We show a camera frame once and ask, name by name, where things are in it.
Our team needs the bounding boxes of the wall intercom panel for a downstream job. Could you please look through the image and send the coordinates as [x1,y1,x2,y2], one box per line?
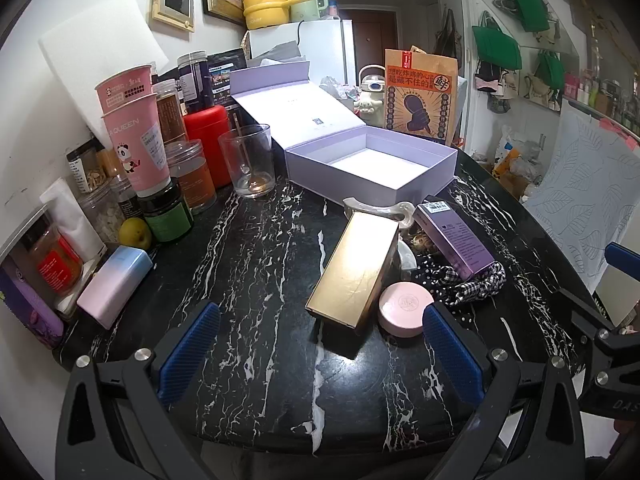
[151,0,196,33]

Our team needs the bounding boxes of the black polka-dot scrunchie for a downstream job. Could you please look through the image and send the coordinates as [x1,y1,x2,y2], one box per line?
[407,255,476,333]

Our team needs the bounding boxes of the pearl white hair claw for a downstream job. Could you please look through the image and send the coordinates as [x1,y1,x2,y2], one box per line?
[342,197,416,226]

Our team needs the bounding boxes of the clear jar orange contents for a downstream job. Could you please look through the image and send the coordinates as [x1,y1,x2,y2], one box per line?
[165,139,217,213]

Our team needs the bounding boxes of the crumpled plastic wrap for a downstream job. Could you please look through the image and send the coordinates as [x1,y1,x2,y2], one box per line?
[320,76,361,111]

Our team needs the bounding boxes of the plastic bags on floor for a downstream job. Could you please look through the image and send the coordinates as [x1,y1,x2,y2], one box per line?
[492,127,543,186]

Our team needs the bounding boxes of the row of bottles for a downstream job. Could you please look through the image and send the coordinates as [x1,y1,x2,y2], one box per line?
[565,67,640,136]

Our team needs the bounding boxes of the pastel pink blue box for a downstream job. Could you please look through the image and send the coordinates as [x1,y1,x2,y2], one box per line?
[76,245,154,331]

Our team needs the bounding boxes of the green tote bag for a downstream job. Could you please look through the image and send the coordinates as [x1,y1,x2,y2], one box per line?
[472,25,522,68]

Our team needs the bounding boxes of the dark jar silver lid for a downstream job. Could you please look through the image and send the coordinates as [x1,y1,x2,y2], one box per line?
[177,51,216,113]

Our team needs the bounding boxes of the white refrigerator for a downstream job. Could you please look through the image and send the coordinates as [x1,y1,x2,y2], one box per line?
[242,19,357,86]

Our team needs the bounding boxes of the black printed packet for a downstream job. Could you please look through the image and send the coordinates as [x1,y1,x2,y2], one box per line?
[202,49,248,111]

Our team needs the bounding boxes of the light green electric kettle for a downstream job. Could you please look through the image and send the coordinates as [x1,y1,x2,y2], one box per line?
[289,0,329,23]

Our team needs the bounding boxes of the white foam board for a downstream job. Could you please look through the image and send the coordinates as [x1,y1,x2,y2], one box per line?
[37,0,173,133]

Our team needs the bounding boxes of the lavender gift box with lid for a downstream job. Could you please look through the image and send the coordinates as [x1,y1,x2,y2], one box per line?
[229,60,458,208]

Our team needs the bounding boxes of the pink round compact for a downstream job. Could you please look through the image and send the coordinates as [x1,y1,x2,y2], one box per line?
[377,281,435,335]

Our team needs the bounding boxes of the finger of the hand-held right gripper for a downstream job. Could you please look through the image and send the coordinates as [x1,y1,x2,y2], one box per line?
[604,241,640,276]
[559,287,640,418]

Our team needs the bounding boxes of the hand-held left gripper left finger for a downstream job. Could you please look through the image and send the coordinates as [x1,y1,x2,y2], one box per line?
[55,302,223,480]

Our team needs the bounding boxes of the purple cosmetic box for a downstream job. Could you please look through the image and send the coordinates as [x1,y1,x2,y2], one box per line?
[412,199,496,281]

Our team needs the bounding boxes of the dark jar green label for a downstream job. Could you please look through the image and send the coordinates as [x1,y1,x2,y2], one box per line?
[139,180,195,243]

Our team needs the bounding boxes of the white character water bottle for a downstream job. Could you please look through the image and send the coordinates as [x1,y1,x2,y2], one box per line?
[354,65,387,128]

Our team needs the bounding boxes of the clear hair clip gold ornament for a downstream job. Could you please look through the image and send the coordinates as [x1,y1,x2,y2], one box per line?
[397,220,441,281]

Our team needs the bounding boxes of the clear bag dried slices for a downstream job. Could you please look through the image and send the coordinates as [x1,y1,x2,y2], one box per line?
[67,140,121,193]

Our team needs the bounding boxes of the orange printed paper bag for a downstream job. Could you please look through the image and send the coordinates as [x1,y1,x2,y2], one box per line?
[384,49,460,147]

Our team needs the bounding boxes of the black white gingham scrunchie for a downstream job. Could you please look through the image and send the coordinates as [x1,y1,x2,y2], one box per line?
[440,260,507,308]

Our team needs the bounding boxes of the purple packet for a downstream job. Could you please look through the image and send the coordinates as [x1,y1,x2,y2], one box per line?
[0,265,65,351]

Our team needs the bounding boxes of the yellow fruit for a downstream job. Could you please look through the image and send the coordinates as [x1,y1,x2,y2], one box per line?
[118,217,152,250]

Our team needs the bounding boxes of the brown door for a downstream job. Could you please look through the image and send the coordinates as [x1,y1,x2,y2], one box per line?
[340,5,398,81]

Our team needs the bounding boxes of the yellow cooking pot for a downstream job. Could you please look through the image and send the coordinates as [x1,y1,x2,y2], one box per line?
[240,0,301,31]

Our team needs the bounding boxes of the clear jar white pieces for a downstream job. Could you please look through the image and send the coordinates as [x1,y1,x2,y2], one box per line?
[77,180,126,243]

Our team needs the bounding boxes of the dark hanging bag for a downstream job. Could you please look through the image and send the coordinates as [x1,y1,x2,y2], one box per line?
[435,10,458,58]

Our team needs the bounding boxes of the chair with leaf-pattern cover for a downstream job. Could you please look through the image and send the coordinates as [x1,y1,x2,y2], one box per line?
[520,100,640,296]

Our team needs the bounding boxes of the jar with brown label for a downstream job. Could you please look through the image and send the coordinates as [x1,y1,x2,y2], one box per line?
[152,79,188,146]

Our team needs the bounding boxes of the white pouch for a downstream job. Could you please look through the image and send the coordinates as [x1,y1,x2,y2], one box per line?
[40,177,107,261]

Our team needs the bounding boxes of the clear drinking glass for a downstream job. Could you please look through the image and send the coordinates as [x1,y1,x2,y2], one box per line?
[218,124,277,198]

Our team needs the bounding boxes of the red canister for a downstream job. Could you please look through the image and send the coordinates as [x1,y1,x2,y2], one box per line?
[182,105,233,188]

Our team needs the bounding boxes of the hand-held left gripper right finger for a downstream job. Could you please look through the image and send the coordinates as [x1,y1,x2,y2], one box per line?
[422,304,587,480]

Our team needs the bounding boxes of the jar with red label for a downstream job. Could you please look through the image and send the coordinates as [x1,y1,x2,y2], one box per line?
[20,220,86,296]

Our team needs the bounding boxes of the gold rectangular box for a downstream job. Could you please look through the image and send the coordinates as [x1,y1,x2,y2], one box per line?
[305,211,401,336]

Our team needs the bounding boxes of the pink panda paper cup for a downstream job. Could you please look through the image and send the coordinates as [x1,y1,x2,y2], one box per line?
[100,92,173,198]

